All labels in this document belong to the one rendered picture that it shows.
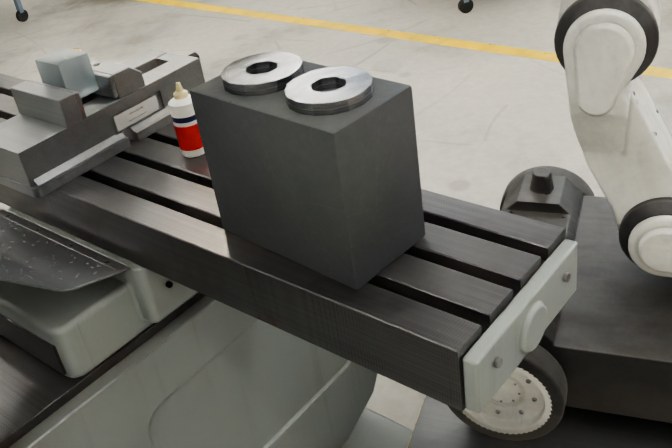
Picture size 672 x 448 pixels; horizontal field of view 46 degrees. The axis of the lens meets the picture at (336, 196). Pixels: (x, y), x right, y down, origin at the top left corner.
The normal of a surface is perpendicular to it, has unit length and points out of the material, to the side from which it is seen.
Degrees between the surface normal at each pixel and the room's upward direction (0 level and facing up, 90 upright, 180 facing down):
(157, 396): 90
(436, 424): 0
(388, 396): 0
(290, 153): 90
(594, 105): 90
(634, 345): 0
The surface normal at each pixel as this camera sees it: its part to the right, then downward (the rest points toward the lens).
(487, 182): -0.13, -0.85
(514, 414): -0.34, 0.53
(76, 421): 0.77, 0.24
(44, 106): -0.61, 0.48
